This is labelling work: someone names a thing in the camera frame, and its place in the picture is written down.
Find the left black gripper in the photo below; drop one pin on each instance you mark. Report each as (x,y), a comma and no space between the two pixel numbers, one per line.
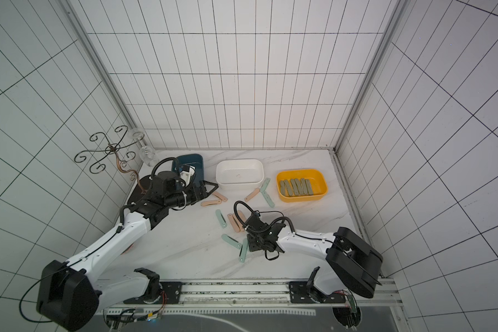
(203,190)

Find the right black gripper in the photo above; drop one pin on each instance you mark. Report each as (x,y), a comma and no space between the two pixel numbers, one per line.
(256,241)

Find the white storage box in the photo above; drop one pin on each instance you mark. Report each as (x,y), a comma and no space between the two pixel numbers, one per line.
(240,174)

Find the olive knife pair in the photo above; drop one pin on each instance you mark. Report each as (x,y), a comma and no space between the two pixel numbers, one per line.
(303,186)

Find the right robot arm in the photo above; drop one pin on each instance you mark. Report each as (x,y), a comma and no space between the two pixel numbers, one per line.
(349,263)

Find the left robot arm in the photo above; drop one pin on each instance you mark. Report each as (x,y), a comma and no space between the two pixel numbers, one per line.
(70,292)

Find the dark teal storage box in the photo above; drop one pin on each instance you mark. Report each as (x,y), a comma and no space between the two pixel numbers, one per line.
(195,160)

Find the yellow storage box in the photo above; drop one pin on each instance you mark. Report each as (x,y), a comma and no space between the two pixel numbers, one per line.
(317,179)

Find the pink knife upper left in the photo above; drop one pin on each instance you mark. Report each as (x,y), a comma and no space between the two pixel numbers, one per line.
(220,196)

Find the mint knife lower vertical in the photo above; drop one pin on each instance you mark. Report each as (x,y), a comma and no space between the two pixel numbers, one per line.
(243,251)

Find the pink knife cluster left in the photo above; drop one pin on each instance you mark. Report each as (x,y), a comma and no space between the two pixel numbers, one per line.
(234,223)

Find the mint knife left pair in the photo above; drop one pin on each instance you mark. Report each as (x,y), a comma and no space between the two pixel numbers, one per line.
(221,219)

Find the black oval rack base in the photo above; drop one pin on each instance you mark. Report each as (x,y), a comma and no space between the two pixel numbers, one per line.
(141,191)

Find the clear wine glass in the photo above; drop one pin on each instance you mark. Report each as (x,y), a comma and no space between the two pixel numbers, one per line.
(146,152)

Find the metal scroll glass rack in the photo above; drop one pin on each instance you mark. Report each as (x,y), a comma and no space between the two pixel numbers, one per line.
(108,149)

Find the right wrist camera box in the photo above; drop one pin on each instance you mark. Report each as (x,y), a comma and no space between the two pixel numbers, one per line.
(255,225)

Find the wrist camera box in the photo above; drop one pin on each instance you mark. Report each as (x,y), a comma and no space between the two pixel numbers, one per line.
(255,225)
(186,172)

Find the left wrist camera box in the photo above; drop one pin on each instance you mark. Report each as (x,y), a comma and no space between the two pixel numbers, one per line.
(186,172)

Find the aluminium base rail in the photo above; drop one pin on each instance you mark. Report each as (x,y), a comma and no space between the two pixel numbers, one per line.
(253,293)

